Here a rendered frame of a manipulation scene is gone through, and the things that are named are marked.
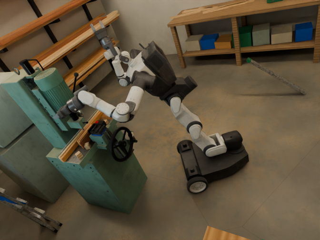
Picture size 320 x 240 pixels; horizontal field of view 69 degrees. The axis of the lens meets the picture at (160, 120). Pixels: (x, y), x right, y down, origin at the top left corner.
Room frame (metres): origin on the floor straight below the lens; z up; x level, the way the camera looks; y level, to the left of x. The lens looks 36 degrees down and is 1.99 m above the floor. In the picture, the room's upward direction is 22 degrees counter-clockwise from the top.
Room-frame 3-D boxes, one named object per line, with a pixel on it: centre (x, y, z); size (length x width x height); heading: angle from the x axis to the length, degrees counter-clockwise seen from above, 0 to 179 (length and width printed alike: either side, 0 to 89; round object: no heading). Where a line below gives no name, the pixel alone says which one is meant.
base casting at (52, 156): (1.76, 0.73, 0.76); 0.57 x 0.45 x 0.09; 54
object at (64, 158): (1.71, 0.62, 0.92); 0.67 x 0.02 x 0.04; 144
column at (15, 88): (1.86, 0.87, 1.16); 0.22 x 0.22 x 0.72; 54
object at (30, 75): (1.77, 0.75, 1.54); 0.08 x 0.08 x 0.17; 54
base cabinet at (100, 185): (1.76, 0.73, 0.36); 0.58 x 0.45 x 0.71; 54
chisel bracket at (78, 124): (1.70, 0.65, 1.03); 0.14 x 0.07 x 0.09; 54
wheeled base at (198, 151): (1.60, -0.37, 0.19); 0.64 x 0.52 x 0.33; 84
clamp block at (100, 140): (1.57, 0.48, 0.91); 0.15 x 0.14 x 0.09; 144
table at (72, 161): (1.62, 0.55, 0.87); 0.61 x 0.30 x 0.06; 144
